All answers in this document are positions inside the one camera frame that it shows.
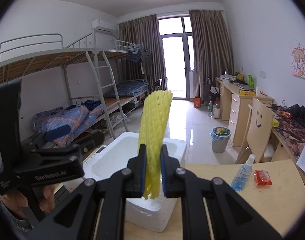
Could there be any red snack packet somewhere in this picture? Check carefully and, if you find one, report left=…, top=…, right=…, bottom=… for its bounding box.
left=253, top=170, right=272, bottom=186

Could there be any blue plaid quilt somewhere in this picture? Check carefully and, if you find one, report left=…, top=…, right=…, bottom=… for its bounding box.
left=31, top=100, right=103, bottom=147

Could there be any yellow foam fruit net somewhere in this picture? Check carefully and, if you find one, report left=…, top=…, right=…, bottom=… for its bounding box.
left=138, top=90, right=172, bottom=199

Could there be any left hand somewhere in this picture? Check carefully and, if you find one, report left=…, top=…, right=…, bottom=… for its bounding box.
left=1, top=185, right=56, bottom=218

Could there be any right brown curtain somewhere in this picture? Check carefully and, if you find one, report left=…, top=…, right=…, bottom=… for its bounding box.
left=189, top=10, right=234, bottom=98

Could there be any grey trash bin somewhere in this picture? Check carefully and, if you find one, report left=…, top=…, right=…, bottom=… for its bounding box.
left=210, top=127, right=232, bottom=153

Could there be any blue spray bottle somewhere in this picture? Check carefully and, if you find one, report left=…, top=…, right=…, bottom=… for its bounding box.
left=231, top=154, right=255, bottom=191

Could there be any light wood desk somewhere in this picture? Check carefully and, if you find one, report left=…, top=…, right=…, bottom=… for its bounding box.
left=216, top=79, right=274, bottom=147

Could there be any brown curtain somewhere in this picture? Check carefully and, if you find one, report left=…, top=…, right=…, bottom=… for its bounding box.
left=119, top=15, right=167, bottom=90
left=189, top=10, right=234, bottom=98

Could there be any white air conditioner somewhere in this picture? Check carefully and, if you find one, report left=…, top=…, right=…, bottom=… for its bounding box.
left=91, top=20, right=116, bottom=33

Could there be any white styrofoam box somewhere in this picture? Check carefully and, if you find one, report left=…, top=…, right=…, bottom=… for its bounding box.
left=82, top=131, right=188, bottom=233

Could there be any metal bunk bed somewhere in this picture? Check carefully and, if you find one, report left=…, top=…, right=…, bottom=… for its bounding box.
left=0, top=28, right=149, bottom=140

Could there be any pink cartoon poster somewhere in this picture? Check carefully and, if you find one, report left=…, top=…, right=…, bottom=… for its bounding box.
left=291, top=43, right=305, bottom=79

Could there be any wooden smiley chair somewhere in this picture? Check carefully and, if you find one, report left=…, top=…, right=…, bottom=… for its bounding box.
left=235, top=98, right=273, bottom=164

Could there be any left brown curtain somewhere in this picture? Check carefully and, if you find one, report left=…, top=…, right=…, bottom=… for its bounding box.
left=119, top=15, right=167, bottom=90

